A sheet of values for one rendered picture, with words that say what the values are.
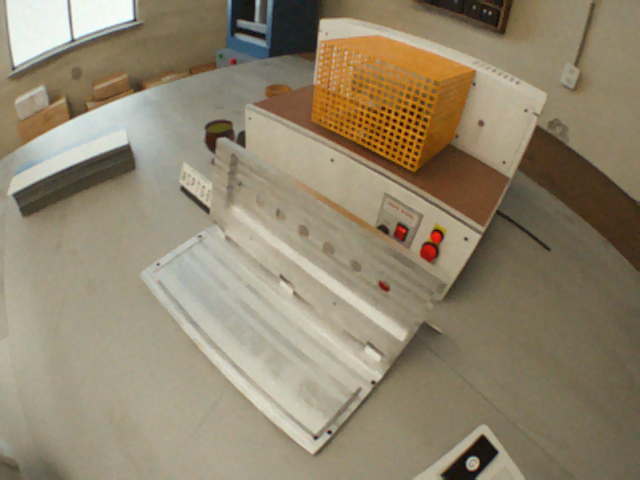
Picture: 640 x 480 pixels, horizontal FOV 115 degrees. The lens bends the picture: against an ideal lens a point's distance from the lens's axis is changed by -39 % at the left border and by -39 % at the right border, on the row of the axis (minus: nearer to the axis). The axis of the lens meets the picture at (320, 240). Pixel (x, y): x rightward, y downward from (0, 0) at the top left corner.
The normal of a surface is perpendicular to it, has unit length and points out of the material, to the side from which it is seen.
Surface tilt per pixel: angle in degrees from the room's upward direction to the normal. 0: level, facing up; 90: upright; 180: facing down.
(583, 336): 0
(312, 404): 0
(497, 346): 0
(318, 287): 76
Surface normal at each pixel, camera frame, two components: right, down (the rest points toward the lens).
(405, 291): -0.61, 0.33
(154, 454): 0.09, -0.68
